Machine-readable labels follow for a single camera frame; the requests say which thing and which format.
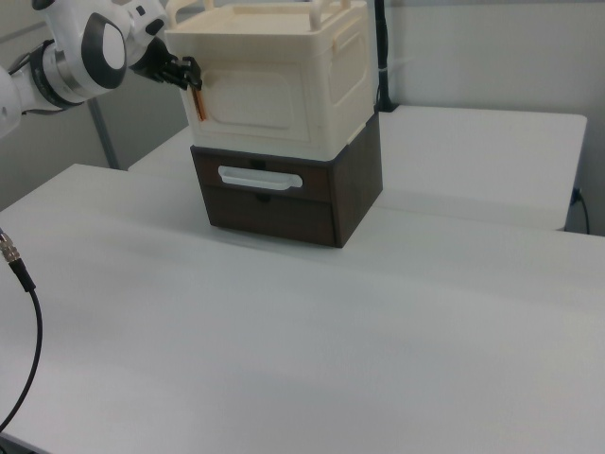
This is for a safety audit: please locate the cream cabinet door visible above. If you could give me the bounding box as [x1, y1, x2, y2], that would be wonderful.
[187, 60, 333, 144]

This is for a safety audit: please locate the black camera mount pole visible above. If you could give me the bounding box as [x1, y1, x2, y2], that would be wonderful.
[372, 0, 398, 114]

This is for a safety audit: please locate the thin black cable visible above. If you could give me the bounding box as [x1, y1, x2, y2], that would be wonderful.
[570, 186, 593, 235]

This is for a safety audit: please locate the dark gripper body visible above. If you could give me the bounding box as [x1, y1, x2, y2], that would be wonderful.
[128, 34, 180, 82]

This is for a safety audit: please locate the cream plastic cabinet body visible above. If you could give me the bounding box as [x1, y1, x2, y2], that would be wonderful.
[163, 0, 381, 161]

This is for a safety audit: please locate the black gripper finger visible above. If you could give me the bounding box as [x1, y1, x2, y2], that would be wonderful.
[160, 65, 191, 91]
[175, 55, 205, 91]

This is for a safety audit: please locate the dark brown drawer unit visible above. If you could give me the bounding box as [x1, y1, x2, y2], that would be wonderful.
[189, 112, 384, 250]

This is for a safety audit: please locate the brown drawer with white handle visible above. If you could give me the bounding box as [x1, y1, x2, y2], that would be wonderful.
[190, 146, 335, 205]

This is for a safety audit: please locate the brown drawer without handle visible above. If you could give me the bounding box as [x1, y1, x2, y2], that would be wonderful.
[200, 184, 339, 248]

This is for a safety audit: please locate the white plastic drawer handle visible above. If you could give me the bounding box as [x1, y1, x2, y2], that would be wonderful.
[216, 164, 304, 193]

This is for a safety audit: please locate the cream rounded cabinet top handle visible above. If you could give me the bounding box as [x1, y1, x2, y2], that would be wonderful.
[164, 0, 215, 26]
[308, 0, 361, 28]

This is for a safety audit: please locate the grey partition post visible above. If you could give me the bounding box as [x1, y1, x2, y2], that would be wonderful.
[88, 96, 120, 171]

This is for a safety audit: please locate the black cable with metal connector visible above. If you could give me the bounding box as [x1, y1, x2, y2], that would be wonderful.
[0, 225, 45, 432]

